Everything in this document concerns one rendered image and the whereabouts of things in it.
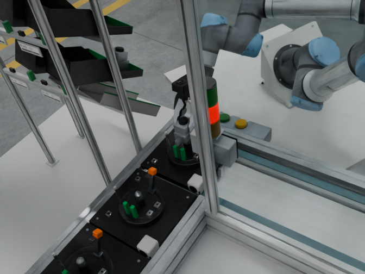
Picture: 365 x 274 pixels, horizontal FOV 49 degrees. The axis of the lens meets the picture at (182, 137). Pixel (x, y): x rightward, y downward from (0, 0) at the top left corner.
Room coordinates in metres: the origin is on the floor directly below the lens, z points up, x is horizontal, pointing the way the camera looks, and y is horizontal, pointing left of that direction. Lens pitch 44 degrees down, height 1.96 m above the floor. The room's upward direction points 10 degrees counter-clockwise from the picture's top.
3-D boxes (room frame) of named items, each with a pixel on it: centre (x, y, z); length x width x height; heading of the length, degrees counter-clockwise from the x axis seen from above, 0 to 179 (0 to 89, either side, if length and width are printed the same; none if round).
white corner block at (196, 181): (0.80, -0.02, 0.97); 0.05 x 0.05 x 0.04; 48
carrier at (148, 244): (0.75, 0.16, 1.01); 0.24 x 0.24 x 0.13; 48
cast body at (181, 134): (0.93, 0.00, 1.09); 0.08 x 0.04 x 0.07; 138
